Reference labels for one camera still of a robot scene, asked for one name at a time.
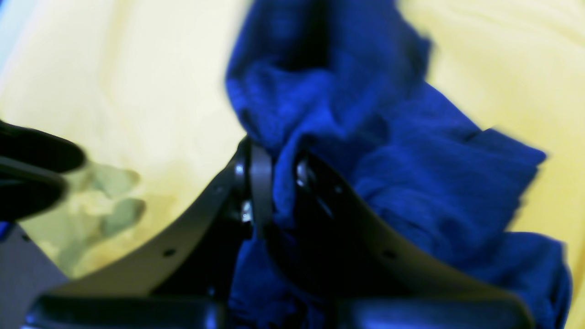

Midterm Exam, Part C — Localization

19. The dark blue long-sleeve shirt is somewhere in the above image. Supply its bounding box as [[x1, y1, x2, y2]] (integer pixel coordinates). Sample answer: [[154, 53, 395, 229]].
[[226, 0, 572, 329]]

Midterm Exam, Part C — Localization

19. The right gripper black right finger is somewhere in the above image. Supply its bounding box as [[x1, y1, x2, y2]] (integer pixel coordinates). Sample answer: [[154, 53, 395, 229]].
[[274, 152, 535, 329]]

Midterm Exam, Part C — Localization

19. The yellow table cloth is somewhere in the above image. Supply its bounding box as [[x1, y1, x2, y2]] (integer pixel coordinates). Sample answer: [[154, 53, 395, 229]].
[[1, 0, 585, 329]]

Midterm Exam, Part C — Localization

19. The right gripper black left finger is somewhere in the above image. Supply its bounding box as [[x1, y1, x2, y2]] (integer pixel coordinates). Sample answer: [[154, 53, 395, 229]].
[[23, 137, 272, 329]]

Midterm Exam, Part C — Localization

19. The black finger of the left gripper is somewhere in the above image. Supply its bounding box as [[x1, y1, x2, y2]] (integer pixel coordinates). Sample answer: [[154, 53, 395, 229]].
[[0, 121, 86, 223]]

